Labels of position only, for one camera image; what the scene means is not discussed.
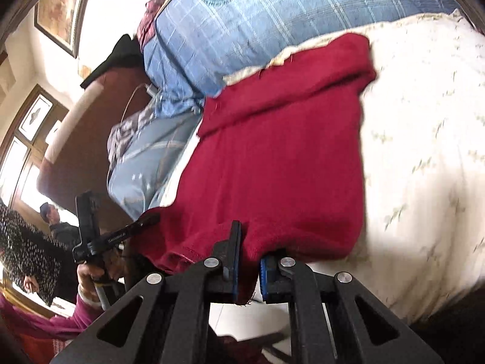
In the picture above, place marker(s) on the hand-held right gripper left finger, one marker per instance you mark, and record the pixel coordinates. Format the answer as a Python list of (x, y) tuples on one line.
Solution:
[(234, 273)]

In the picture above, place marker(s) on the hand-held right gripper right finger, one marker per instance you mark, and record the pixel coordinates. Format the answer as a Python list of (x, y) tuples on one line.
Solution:
[(267, 280)]

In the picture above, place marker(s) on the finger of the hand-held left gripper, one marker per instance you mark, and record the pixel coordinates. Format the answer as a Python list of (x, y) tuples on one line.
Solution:
[(129, 229)]

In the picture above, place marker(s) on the red knit sweater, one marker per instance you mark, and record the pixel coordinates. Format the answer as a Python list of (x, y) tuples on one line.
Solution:
[(272, 167)]

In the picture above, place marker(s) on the person's left forearm pink sleeve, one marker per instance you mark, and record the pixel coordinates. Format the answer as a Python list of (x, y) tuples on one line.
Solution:
[(41, 320)]

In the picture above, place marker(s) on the person's left hand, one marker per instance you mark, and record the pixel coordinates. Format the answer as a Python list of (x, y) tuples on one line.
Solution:
[(89, 276)]

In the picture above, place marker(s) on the light blue cloth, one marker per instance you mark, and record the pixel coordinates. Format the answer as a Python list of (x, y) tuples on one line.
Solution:
[(147, 163)]

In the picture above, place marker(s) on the brown bed headboard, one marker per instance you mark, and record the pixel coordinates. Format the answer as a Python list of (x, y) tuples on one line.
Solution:
[(83, 151)]

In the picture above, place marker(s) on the wooden framed window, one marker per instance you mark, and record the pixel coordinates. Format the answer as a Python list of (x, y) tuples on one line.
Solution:
[(22, 148)]

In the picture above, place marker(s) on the black cloth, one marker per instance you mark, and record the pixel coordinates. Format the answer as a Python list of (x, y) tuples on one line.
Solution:
[(117, 60)]

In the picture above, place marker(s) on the cream leaf-print bed sheet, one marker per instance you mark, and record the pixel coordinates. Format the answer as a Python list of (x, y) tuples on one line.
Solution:
[(424, 140)]

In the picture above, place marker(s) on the maroon patterned cloth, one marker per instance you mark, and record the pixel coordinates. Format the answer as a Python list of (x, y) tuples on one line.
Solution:
[(149, 19)]

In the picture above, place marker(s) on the blue plaid quilt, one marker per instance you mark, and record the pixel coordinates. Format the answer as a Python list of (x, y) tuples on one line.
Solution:
[(265, 26)]

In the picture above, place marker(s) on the framed wall picture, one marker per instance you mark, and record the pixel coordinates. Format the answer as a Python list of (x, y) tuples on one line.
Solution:
[(62, 3)]

